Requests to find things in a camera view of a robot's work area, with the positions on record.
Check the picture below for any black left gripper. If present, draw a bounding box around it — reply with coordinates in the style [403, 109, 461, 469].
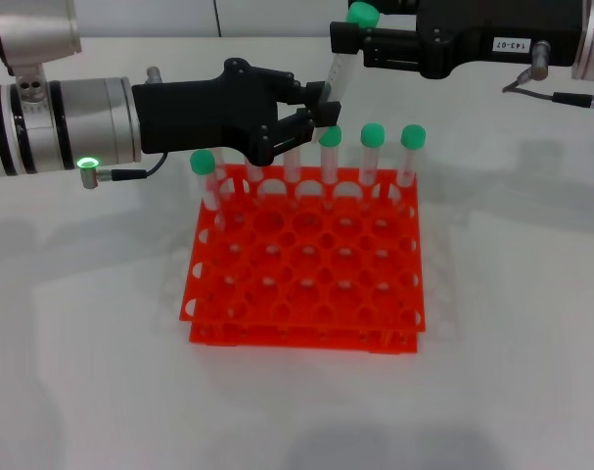
[132, 57, 341, 166]

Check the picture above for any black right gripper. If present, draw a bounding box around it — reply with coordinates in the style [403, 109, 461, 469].
[329, 0, 584, 79]

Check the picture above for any orange plastic test tube rack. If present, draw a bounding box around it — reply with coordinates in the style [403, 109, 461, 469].
[179, 164, 429, 354]

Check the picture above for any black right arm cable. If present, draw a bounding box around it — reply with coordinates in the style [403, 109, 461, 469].
[501, 41, 594, 118]

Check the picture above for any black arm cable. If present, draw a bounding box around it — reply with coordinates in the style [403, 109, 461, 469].
[78, 154, 168, 190]
[501, 41, 594, 118]

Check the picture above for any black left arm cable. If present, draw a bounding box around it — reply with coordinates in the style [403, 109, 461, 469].
[78, 154, 168, 190]

